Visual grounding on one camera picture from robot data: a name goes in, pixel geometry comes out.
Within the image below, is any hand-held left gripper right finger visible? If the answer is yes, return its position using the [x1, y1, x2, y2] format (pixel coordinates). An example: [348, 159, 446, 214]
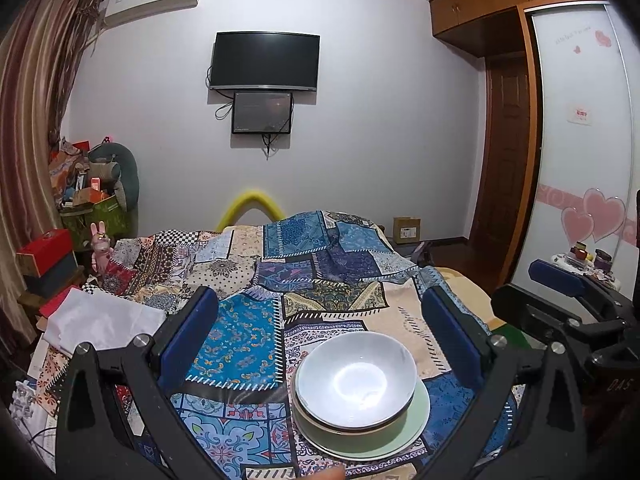
[421, 285, 588, 480]

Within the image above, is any pink rabbit toy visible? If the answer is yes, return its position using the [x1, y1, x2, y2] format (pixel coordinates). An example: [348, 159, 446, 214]
[90, 221, 113, 275]

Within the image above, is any pile of colourful packets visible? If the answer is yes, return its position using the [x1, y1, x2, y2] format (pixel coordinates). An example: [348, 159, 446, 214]
[49, 135, 121, 208]

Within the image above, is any white air conditioner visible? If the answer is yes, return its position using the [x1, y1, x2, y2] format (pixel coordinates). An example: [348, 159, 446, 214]
[102, 0, 203, 28]

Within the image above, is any patchwork blanket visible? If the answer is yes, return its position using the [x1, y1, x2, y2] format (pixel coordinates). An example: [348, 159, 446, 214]
[30, 210, 521, 480]

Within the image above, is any cardboard box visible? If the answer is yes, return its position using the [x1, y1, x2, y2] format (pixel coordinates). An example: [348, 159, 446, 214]
[393, 216, 422, 244]

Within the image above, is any grey plush pillow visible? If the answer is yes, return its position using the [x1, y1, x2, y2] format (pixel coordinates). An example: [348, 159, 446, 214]
[87, 142, 140, 211]

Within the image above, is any green bowl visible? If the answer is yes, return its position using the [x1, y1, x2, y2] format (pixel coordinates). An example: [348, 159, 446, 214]
[292, 370, 418, 453]

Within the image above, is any dark grey box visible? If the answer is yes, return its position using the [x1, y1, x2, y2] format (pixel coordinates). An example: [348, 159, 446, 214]
[25, 252, 78, 298]

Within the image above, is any yellow fleece blanket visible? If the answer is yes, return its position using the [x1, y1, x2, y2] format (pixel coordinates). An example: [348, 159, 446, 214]
[430, 265, 506, 331]

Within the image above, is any dark bag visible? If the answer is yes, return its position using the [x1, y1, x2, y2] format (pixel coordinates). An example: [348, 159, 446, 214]
[412, 241, 436, 268]

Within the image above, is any green plate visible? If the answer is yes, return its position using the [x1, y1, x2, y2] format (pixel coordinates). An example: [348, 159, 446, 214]
[299, 377, 432, 462]

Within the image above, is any yellow curved foam bar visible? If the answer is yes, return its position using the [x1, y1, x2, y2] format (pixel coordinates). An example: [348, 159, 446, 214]
[217, 190, 285, 233]

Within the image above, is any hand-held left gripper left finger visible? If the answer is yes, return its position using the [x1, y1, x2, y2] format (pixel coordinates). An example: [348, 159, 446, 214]
[54, 286, 226, 480]

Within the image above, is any white heart-printed sliding door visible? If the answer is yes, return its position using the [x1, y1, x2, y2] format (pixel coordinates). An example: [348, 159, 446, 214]
[510, 2, 640, 291]

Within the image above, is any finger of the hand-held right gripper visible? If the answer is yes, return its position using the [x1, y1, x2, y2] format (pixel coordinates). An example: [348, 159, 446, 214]
[529, 259, 628, 311]
[491, 284, 608, 356]

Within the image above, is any striped brown curtain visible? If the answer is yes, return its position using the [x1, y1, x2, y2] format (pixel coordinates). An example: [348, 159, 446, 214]
[0, 0, 103, 341]

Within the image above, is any black wall television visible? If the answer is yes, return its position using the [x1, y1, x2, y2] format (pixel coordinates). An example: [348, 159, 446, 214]
[209, 31, 321, 92]

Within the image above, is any white cloth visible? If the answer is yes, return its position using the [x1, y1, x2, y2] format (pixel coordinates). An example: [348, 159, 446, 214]
[42, 290, 168, 356]

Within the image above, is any red flat box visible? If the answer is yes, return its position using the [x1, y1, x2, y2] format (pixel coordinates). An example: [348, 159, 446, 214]
[39, 285, 83, 318]

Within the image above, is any white bowl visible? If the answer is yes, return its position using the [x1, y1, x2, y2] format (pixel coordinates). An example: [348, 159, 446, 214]
[296, 331, 417, 429]

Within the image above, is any small wall monitor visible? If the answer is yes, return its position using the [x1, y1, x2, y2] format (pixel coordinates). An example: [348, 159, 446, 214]
[231, 90, 293, 136]

